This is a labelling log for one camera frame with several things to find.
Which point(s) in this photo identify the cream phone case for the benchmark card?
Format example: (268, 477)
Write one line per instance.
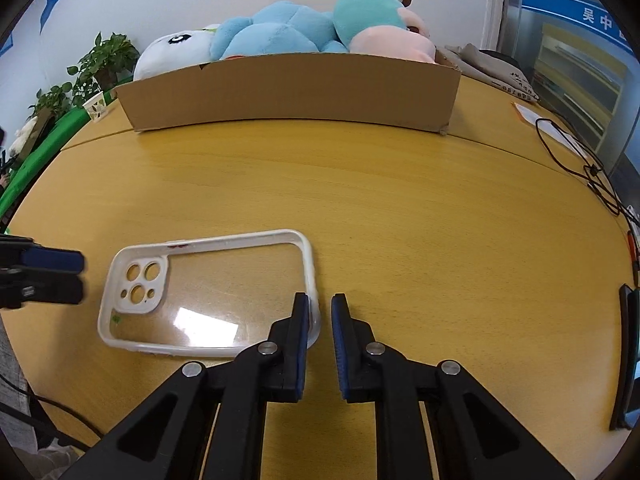
(157, 295)

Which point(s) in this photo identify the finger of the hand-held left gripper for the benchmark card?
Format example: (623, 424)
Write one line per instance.
(55, 260)
(50, 290)

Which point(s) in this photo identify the blue window banner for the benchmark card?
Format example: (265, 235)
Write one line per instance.
(550, 5)

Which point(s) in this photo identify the grey cloth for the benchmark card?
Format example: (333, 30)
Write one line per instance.
(10, 385)

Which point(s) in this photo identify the teal and pink plush toy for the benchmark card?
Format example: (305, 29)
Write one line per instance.
(370, 12)

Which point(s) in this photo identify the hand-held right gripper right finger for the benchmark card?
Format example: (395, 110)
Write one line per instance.
(340, 350)

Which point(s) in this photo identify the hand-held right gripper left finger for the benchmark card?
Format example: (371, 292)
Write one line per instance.
(300, 340)

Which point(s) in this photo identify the beige printed tote bag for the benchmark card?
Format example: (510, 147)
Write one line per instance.
(490, 67)

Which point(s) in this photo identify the white plush panda head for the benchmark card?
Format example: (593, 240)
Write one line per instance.
(160, 55)

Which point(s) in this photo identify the white fluffy toy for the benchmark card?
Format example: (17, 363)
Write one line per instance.
(22, 135)

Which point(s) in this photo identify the white and orange paper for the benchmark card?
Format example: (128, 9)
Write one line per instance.
(565, 141)

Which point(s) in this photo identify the green potted plant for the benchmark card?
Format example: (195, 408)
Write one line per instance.
(52, 97)
(107, 57)

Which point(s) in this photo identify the blue plush toy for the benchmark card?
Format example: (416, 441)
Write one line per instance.
(280, 30)

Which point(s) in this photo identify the red pen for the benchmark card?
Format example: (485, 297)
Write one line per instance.
(632, 247)

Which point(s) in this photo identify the black tablet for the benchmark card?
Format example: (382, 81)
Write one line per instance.
(629, 360)

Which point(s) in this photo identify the printed paper cup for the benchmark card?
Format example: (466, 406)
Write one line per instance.
(97, 107)

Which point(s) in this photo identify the cardboard box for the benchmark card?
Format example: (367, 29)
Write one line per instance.
(300, 90)

